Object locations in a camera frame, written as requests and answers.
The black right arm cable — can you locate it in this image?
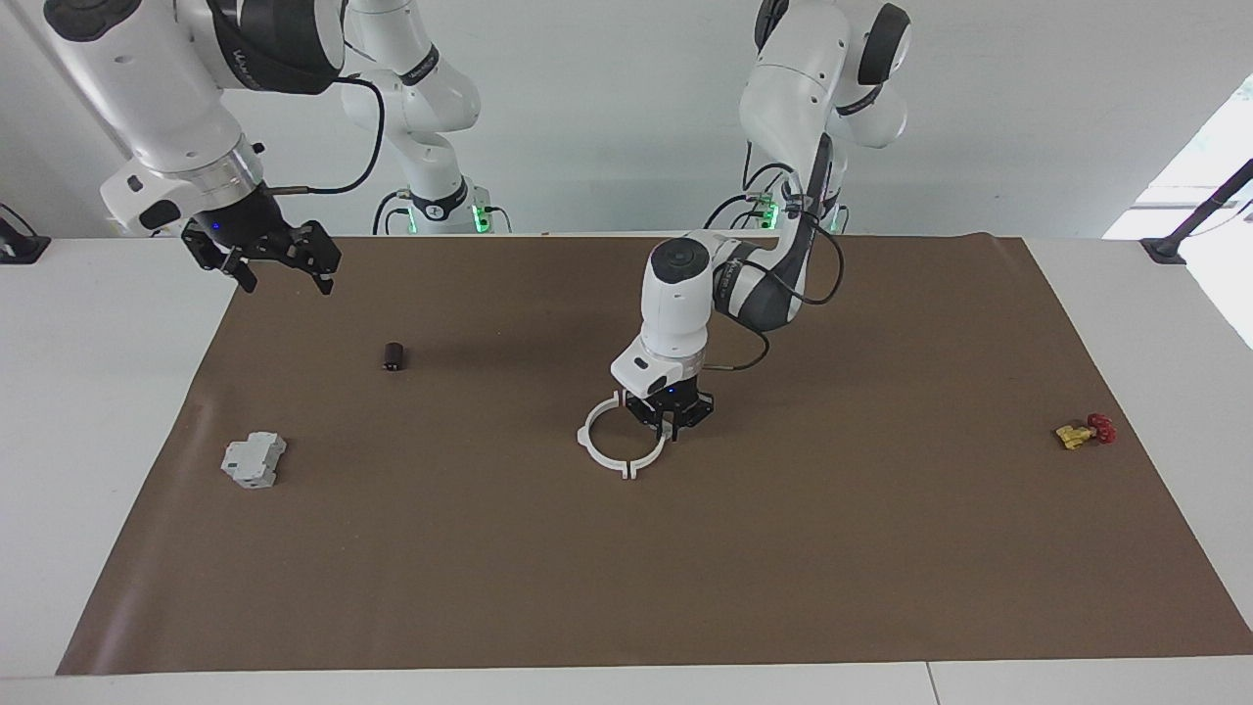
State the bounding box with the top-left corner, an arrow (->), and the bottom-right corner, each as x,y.
268,76 -> 386,196

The black table clamp stand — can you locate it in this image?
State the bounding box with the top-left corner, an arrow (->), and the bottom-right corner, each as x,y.
0,202 -> 52,264
1139,157 -> 1253,266

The grey circuit breaker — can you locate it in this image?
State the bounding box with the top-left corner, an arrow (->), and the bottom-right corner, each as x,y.
220,432 -> 289,491

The white half pipe clamp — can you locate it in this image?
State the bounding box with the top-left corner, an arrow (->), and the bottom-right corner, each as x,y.
617,391 -> 678,483
577,391 -> 633,483

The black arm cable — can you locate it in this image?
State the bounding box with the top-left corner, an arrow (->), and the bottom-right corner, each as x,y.
703,135 -> 846,374
268,76 -> 386,196

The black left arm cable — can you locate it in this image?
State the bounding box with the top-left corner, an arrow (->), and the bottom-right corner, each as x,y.
703,135 -> 846,374

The brown table mat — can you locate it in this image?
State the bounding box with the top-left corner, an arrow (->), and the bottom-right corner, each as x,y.
56,233 -> 1253,677

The red and brass valve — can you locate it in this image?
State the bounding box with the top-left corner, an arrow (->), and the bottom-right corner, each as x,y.
1054,412 -> 1118,452

